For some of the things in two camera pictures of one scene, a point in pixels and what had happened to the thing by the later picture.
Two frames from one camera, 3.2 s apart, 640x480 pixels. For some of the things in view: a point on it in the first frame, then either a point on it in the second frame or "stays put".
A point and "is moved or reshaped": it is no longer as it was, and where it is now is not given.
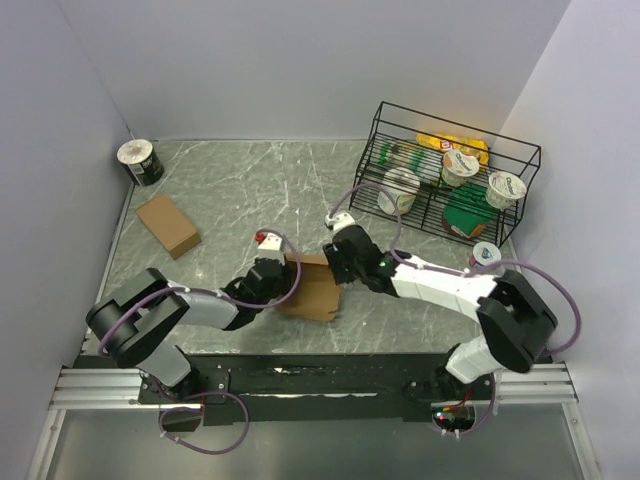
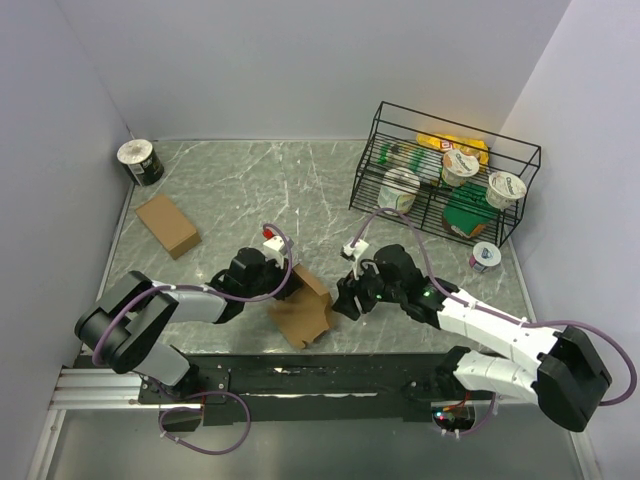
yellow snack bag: (446, 143) stays put
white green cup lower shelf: (403, 185) stays put
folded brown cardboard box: (169, 226) stays put
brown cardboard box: (317, 295) is moved or reshaped
